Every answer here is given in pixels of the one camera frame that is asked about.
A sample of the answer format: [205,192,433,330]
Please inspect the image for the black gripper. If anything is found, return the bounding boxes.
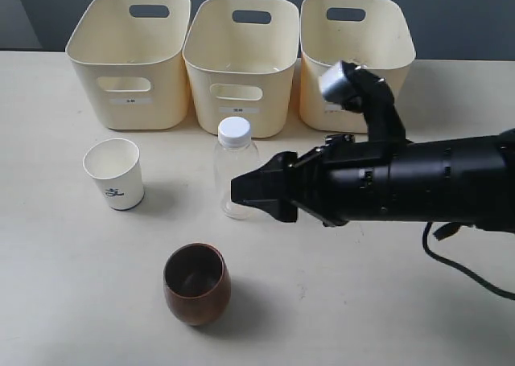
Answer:
[231,134,393,227]

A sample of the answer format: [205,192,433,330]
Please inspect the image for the clear plastic bottle white cap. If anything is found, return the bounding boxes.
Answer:
[214,117,260,220]

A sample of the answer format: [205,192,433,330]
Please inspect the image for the brown wooden cup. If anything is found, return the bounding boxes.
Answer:
[163,242,232,327]

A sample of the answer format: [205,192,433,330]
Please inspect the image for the white paper cup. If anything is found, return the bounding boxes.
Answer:
[83,138,145,211]

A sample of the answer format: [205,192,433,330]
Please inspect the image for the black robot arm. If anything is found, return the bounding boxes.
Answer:
[231,130,514,232]

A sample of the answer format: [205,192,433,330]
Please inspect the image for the middle cream plastic bin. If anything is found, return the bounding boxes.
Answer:
[182,0,300,139]

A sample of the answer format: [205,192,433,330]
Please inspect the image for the cream plastic bin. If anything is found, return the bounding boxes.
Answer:
[182,0,300,139]
[65,0,191,130]
[299,0,416,134]

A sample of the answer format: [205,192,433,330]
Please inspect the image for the right cream plastic bin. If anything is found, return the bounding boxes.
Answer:
[299,0,416,134]

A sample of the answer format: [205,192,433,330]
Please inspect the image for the left cream plastic bin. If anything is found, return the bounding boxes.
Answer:
[65,0,191,130]

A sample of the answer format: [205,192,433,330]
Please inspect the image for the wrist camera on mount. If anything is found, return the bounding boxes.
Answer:
[318,60,407,142]

